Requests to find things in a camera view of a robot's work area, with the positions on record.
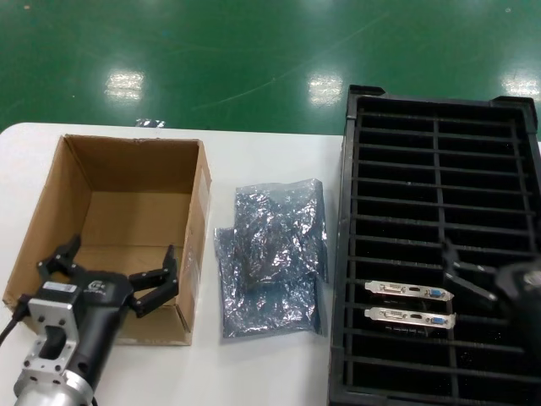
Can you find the brown cardboard box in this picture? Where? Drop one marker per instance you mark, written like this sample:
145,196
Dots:
127,165

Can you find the black slotted plastic container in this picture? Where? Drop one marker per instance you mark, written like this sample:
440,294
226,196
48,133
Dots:
437,169

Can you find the grey antistatic bag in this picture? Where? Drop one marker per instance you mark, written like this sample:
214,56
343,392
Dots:
274,211

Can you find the flat empty antistatic bag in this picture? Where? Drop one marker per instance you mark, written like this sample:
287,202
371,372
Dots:
270,313

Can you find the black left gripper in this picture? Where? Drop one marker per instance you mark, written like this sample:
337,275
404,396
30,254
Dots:
101,313

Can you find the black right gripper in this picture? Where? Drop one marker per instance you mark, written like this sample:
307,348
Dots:
524,296

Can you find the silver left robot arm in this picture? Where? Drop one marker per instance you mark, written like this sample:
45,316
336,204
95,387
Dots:
50,393

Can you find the graphics card with metal bracket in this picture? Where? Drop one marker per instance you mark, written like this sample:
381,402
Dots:
393,289
393,315

